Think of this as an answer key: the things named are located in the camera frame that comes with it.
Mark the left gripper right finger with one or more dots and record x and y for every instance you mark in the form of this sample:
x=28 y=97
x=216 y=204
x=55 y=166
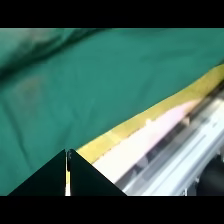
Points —
x=90 y=180

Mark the green garment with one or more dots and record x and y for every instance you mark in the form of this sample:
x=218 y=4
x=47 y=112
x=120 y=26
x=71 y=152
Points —
x=93 y=83

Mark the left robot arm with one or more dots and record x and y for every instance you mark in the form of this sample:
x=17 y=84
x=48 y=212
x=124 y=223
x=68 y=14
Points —
x=213 y=180

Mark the silver frame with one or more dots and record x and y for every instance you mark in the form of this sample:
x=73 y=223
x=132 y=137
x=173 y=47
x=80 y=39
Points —
x=180 y=160

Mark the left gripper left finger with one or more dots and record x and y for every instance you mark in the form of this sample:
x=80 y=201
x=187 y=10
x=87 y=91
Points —
x=46 y=180

